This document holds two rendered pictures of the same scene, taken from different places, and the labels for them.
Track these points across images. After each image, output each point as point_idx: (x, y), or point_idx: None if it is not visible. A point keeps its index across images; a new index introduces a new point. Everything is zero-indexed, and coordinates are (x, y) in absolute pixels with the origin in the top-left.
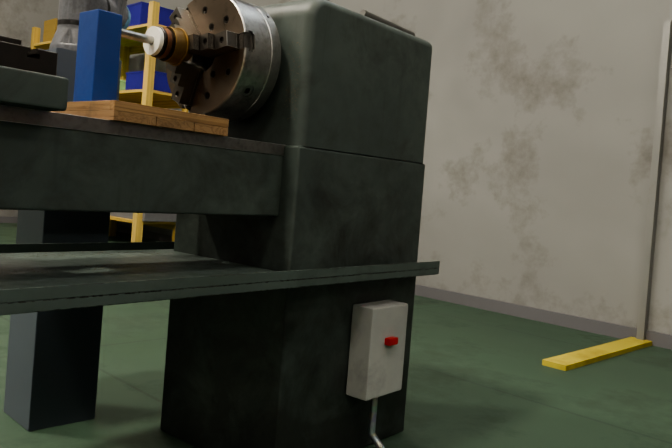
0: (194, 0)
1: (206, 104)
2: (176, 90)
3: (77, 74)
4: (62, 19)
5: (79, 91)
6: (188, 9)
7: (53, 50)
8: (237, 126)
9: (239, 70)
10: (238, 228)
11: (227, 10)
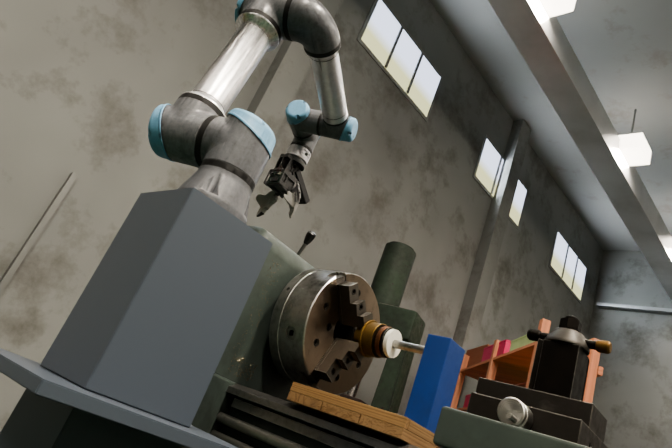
0: (353, 275)
1: (333, 385)
2: (334, 367)
3: (436, 401)
4: (250, 178)
5: (434, 421)
6: (345, 278)
7: (264, 241)
8: (274, 380)
9: (366, 369)
10: None
11: (373, 309)
